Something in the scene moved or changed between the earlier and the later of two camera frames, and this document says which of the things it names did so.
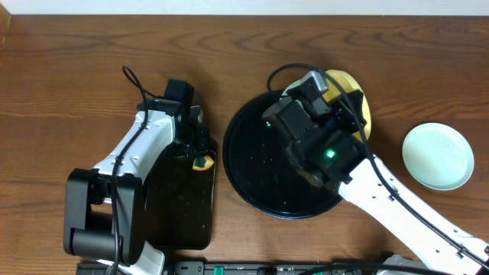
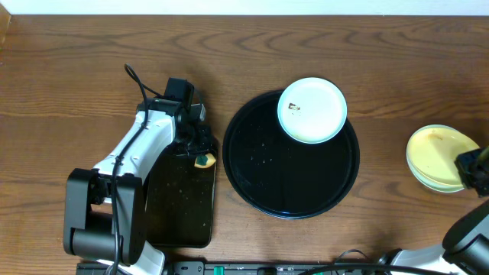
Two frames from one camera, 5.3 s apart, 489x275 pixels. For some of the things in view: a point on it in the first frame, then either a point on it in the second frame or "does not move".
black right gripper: [350, 113] to [470, 170]
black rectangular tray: [179, 203] does not move
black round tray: [260, 171] does not move
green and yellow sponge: [202, 163] does not move
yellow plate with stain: [341, 83] to [431, 153]
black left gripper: [198, 145] does not move
